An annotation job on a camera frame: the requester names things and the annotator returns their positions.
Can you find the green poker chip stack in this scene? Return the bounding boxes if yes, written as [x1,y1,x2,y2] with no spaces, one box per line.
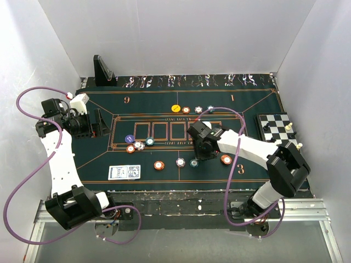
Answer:
[190,159,199,168]

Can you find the purple small blind button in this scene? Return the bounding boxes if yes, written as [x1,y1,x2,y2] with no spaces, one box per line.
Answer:
[124,134,135,144]

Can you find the orange chips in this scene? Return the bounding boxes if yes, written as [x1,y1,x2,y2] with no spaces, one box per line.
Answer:
[126,145,135,153]
[182,106,190,114]
[220,155,232,165]

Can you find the green chips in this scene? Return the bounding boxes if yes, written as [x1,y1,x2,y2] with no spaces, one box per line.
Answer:
[207,105,214,113]
[145,137,154,146]

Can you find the yellow big blind button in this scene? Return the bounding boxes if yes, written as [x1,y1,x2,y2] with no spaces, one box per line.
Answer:
[171,104,182,113]

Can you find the blue playing card deck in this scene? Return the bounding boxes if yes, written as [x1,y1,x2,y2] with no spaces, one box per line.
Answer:
[108,165,141,180]

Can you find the orange poker chip stack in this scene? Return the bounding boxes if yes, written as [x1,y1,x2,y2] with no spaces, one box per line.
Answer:
[154,161,165,170]

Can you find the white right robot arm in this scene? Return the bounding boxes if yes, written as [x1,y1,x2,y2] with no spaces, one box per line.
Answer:
[187,121,311,218]

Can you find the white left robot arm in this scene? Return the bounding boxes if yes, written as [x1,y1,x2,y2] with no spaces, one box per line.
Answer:
[36,94,117,230]

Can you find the dark green poker mat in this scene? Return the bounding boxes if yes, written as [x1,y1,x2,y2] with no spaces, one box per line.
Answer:
[72,73,284,191]

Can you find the black card shoe holder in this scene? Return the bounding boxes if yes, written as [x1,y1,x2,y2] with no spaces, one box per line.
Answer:
[93,55,117,87]

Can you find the black chess piece left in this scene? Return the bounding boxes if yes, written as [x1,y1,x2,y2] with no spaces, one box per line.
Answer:
[263,123,270,131]

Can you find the black chess piece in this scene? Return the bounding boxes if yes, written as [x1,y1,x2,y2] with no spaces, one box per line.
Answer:
[263,123,270,131]
[288,132,297,139]

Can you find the black white chessboard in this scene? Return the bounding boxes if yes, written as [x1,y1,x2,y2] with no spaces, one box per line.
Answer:
[256,112,298,145]

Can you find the white chess piece upper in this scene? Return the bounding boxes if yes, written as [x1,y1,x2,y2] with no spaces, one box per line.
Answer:
[285,123,292,130]

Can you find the white chess piece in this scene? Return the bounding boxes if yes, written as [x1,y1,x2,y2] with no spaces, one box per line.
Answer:
[285,123,292,130]
[296,143,303,150]

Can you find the black chess piece right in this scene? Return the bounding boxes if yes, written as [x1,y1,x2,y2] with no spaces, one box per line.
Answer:
[288,132,297,139]

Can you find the white chess piece lower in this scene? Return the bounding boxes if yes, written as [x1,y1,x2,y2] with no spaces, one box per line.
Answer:
[296,143,303,150]

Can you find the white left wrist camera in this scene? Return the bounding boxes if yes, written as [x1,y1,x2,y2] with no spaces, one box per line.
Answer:
[70,93,89,114]

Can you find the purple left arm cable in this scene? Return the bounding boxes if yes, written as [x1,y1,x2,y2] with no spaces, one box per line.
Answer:
[2,87,142,245]

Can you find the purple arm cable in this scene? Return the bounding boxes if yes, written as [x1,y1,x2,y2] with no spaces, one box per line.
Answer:
[2,87,142,245]
[196,106,285,239]

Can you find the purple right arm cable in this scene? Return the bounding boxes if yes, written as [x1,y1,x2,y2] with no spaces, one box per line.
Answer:
[196,106,285,239]

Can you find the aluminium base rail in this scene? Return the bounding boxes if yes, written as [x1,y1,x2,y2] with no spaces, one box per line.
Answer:
[24,199,343,262]

